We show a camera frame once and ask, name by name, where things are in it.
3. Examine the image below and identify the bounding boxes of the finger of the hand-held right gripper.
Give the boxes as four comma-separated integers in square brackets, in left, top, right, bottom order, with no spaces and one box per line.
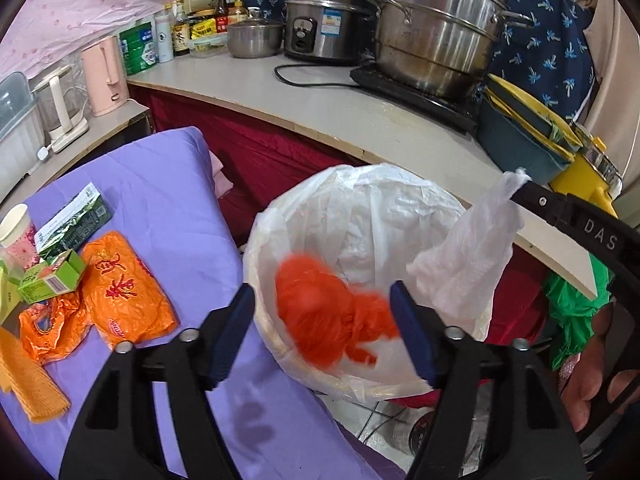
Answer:
[511,179,576,233]

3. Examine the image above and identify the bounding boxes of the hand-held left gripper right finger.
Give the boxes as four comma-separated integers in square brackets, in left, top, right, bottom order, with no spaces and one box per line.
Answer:
[389,280,586,480]

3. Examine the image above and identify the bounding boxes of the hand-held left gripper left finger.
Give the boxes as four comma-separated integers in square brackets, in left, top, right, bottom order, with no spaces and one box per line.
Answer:
[59,284,257,480]

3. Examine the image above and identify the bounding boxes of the orange plastic bag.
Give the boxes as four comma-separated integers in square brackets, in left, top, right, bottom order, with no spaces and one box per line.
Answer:
[274,254,401,368]

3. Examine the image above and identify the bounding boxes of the white paper tissue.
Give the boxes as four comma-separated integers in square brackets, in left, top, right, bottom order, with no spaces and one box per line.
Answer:
[406,169,532,321]

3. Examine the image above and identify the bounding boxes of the orange wrapper with red print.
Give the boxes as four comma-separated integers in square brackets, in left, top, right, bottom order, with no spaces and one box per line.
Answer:
[80,231,180,351]

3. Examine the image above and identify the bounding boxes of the bin with white liner bag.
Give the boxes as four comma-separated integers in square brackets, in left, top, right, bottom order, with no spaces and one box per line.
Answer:
[242,162,526,403]

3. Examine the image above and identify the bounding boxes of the orange snack wrapper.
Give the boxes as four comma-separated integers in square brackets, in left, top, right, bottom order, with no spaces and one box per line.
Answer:
[19,292,93,366]

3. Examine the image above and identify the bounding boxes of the green floral milk carton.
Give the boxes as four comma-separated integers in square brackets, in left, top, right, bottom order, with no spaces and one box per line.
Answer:
[36,181,113,263]

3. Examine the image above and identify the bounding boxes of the small green box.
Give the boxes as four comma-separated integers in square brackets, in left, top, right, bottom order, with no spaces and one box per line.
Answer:
[17,249,86,306]

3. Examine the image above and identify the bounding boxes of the orange waffle cloth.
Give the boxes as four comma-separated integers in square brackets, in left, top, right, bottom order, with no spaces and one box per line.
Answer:
[0,326,71,423]

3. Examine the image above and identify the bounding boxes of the yellow-green box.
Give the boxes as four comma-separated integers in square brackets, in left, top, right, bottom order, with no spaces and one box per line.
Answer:
[0,265,23,326]

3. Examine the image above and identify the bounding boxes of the pink patterned paper cup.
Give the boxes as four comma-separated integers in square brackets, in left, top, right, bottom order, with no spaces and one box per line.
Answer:
[0,203,43,281]

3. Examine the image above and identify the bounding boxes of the person's right hand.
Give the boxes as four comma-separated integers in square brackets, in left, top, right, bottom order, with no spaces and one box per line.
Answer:
[562,302,640,433]

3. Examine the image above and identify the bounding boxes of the yellow plastic container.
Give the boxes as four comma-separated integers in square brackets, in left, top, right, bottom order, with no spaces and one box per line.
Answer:
[547,125,626,218]

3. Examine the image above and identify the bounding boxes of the green plastic bag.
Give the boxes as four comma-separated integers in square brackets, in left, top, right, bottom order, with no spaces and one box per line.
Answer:
[542,252,613,371]

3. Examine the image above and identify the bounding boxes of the blue and yellow basin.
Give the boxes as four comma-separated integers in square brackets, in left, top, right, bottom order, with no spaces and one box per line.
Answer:
[475,74,583,186]

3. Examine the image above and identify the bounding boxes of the purple bed sheet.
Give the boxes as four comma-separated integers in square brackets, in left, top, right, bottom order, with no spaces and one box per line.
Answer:
[0,126,406,480]

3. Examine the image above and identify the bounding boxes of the small pink cloth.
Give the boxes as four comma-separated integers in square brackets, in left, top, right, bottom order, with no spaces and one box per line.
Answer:
[209,152,236,201]

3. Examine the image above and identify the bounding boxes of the beige cloth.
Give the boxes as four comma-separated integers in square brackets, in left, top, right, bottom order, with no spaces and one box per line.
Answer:
[570,0,640,161]

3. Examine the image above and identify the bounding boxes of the black induction cooker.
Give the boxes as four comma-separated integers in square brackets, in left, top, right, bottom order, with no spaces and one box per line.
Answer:
[349,62,481,136]

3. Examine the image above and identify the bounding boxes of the dark blue printed cloth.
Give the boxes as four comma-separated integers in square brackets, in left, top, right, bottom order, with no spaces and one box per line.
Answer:
[235,0,598,128]

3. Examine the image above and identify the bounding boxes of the dark red cloth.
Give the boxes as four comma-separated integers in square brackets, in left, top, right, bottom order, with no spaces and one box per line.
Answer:
[129,85,551,411]

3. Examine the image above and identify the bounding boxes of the large steel steamer pot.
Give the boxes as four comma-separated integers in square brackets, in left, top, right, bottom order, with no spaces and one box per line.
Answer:
[360,0,536,101]

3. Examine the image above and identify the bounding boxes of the steel rice cooker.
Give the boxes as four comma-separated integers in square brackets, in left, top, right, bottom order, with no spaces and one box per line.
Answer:
[284,0,378,64]

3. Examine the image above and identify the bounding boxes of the pink kettle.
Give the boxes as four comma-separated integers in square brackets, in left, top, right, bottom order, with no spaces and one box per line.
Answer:
[80,36,130,118]

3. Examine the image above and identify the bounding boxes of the clear food container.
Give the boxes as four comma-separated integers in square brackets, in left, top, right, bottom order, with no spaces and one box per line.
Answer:
[190,34,230,58]

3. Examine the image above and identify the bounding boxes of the white glass kettle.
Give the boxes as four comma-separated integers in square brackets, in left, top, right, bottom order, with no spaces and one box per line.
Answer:
[31,64,91,154]

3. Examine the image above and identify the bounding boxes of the small steel pot with lid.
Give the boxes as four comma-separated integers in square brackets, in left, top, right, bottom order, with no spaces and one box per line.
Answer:
[226,7,285,59]

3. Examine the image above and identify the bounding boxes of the clear plastic lidded container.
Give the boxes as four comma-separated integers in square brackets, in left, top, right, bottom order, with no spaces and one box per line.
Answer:
[0,71,46,201]

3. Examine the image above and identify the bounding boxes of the dark soy sauce bottle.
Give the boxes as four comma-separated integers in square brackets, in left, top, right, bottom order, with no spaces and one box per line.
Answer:
[171,2,192,57]

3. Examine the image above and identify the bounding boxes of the white bottle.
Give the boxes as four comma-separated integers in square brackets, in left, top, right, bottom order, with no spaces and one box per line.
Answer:
[154,10,176,64]

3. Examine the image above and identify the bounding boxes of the pink dotted cloth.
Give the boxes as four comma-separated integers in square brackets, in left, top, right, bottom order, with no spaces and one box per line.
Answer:
[0,0,238,86]

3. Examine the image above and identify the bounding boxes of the black power cable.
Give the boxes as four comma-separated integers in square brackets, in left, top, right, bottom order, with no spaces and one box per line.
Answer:
[273,62,361,90]

